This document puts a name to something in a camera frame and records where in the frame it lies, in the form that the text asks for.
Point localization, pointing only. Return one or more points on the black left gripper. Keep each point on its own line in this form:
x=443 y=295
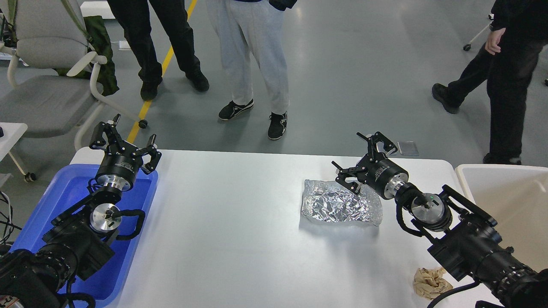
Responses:
x=118 y=168

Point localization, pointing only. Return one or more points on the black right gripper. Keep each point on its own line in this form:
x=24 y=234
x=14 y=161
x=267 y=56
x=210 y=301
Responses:
x=381 y=173

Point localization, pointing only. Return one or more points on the aluminium foil sheet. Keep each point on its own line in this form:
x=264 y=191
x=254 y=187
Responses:
x=328 y=202

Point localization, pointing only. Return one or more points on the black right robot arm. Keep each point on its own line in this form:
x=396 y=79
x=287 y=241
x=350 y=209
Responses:
x=462 y=235

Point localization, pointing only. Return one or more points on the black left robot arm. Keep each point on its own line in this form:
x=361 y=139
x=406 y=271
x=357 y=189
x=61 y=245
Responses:
x=79 y=243

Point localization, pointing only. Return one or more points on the metal floor plate right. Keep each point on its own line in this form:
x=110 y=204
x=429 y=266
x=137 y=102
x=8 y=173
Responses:
x=408 y=148

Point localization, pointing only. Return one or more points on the blue plastic tray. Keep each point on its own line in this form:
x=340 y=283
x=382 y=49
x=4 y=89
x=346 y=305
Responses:
x=67 y=188

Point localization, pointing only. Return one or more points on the green bag on chair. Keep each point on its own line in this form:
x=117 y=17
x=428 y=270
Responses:
x=98 y=39

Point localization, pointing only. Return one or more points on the grey office chair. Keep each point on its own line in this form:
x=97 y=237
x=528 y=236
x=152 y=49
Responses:
x=54 y=77

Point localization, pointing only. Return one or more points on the white side table left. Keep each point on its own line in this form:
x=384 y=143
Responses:
x=12 y=133

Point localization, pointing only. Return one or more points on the crumpled brown paper ball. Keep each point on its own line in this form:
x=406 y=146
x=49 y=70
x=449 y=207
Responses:
x=430 y=283

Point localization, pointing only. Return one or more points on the beige plastic bin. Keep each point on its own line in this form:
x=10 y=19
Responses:
x=517 y=197

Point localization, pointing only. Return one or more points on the white chair at right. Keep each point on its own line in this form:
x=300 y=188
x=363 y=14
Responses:
x=468 y=46

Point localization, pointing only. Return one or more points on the person in black right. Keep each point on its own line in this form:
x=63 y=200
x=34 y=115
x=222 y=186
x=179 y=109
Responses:
x=507 y=60

